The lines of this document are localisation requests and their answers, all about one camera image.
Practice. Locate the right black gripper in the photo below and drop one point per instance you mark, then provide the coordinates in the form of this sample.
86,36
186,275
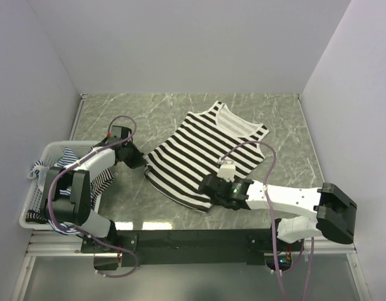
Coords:
217,200

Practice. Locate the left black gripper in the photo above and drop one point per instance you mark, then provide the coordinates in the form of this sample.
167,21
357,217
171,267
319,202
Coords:
138,157

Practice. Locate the black white striped tank top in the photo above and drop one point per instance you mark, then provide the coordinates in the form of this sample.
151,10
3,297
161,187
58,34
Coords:
178,165

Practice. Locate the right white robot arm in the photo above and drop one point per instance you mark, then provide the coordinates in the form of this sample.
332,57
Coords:
325,211

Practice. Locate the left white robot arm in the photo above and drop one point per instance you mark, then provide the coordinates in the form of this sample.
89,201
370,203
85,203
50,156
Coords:
66,200

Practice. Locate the blue white striped tank top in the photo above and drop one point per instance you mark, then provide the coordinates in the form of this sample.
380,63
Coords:
38,173

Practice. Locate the dark thin striped garment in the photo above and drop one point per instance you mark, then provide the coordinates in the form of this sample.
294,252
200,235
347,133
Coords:
101,182

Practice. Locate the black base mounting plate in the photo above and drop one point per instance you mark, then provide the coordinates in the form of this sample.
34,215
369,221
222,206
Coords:
160,247

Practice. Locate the white plastic laundry basket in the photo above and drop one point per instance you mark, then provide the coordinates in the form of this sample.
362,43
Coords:
82,148

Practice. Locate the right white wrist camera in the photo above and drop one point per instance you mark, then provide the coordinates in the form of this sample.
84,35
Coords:
227,170

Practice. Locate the aluminium rail frame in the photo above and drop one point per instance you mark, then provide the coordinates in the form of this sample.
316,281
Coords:
49,243

